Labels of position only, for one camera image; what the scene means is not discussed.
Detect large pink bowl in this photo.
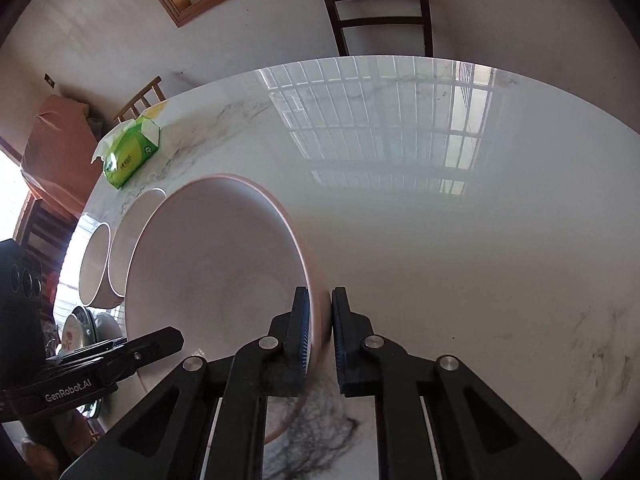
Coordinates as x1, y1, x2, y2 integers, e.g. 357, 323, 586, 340
124, 173, 333, 445

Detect white ribbed bowl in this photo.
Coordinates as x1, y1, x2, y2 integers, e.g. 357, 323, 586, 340
78, 221, 112, 307

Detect dark wooden bench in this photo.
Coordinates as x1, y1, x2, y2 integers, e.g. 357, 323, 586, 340
15, 195, 76, 271

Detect white cartoon print bowl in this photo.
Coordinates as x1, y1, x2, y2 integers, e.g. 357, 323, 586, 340
107, 187, 168, 297

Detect light wooden chair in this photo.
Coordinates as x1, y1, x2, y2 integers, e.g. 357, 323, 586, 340
114, 76, 167, 123

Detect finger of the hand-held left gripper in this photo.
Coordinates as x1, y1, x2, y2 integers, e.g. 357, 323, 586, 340
47, 338, 128, 363
95, 326, 185, 386

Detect side window wooden frame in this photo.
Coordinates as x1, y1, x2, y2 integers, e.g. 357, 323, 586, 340
0, 150, 31, 241

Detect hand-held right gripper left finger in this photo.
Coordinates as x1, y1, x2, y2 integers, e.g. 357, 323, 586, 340
60, 286, 312, 480

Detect orange cloth cover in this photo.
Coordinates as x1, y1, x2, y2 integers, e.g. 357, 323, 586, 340
20, 95, 103, 211

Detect dark wooden chair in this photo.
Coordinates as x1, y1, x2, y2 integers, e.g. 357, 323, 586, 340
315, 0, 435, 58

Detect white plate pink flowers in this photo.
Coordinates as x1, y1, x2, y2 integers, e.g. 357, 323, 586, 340
56, 305, 96, 357

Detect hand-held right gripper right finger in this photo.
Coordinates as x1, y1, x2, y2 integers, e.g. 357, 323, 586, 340
331, 286, 583, 480

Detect green tissue pack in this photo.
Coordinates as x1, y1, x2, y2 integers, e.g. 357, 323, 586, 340
90, 115, 162, 191

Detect large blue patterned plate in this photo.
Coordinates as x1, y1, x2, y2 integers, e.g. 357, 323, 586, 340
75, 311, 127, 433

